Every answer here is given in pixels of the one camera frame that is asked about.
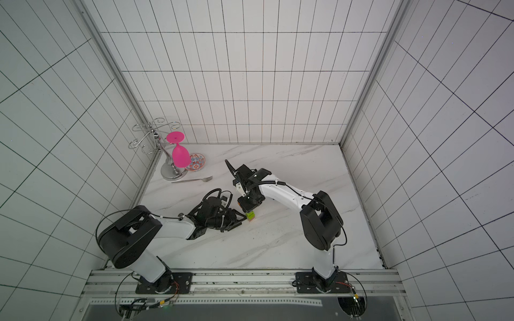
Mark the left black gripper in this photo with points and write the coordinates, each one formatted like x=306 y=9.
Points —
x=237 y=222

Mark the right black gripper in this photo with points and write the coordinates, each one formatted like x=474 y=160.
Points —
x=243 y=174

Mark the long green lego brick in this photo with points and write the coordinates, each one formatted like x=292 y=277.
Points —
x=250 y=216

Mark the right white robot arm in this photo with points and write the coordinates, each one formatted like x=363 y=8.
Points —
x=321 y=222

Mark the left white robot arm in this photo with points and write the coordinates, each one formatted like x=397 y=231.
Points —
x=126 y=241

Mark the silver fork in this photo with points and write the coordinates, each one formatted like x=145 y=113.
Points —
x=204 y=179

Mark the patterned small bowl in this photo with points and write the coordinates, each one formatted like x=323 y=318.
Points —
x=197 y=163

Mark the pink plastic wine glass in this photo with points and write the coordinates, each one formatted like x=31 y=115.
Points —
x=180 y=155

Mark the silver wire glass rack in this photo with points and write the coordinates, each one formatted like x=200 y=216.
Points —
x=153 y=141

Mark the aluminium mounting rail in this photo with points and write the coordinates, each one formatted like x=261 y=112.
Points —
x=121 y=288

